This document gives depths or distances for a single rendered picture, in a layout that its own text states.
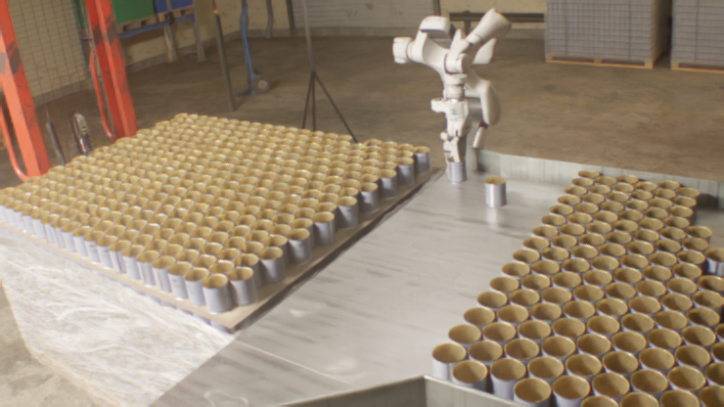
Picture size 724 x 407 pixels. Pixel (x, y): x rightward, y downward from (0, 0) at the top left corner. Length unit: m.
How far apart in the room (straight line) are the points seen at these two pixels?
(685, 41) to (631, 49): 0.67
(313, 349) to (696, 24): 7.46
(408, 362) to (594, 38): 7.53
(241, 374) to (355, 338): 0.28
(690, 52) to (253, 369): 7.62
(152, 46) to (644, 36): 8.65
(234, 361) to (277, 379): 0.13
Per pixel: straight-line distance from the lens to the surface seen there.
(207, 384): 1.46
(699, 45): 8.52
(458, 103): 2.20
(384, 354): 1.45
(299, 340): 1.53
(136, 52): 12.50
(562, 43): 8.84
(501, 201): 2.07
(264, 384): 1.43
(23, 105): 2.91
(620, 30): 8.59
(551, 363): 1.31
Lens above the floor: 1.96
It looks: 24 degrees down
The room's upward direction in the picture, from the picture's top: 8 degrees counter-clockwise
